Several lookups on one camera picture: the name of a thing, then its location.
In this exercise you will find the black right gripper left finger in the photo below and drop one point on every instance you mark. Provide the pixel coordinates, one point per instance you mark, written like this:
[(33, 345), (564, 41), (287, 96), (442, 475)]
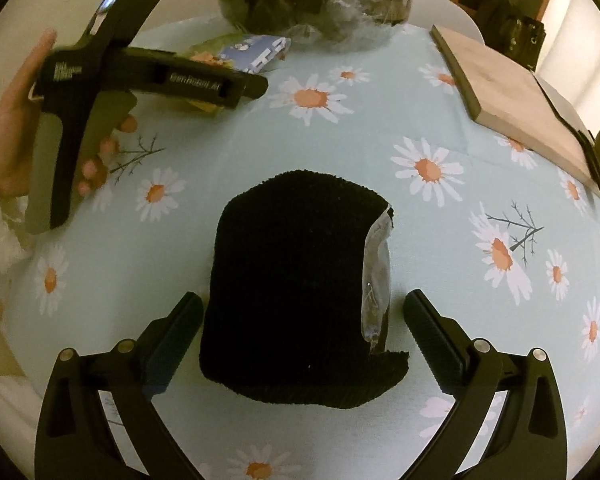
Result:
[(74, 439)]

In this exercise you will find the green blue snack packet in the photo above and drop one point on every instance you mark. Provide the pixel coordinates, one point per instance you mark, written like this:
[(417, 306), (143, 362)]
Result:
[(252, 54)]

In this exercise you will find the cleaver knife black handle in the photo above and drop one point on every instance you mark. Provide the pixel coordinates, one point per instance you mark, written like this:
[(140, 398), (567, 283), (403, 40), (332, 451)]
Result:
[(568, 115)]

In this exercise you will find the wooden cutting board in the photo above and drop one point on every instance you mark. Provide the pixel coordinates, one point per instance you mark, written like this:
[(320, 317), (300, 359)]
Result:
[(505, 97)]

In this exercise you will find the black knife block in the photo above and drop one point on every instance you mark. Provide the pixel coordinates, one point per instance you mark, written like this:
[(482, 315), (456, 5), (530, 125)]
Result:
[(515, 35)]

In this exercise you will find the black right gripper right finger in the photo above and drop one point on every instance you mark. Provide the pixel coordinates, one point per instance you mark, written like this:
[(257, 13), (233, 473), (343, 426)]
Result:
[(529, 439)]

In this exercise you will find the white sleeve left forearm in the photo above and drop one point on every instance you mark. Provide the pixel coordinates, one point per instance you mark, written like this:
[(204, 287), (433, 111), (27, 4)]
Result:
[(15, 173)]

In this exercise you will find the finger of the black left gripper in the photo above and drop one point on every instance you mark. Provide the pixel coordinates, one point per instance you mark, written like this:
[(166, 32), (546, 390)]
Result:
[(167, 74)]

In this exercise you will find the person left hand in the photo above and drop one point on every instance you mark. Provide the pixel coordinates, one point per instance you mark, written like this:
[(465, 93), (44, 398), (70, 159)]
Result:
[(19, 117)]

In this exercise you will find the black fuzzy cup sleeve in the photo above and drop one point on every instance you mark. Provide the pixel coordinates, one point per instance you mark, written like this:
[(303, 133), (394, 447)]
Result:
[(300, 294)]

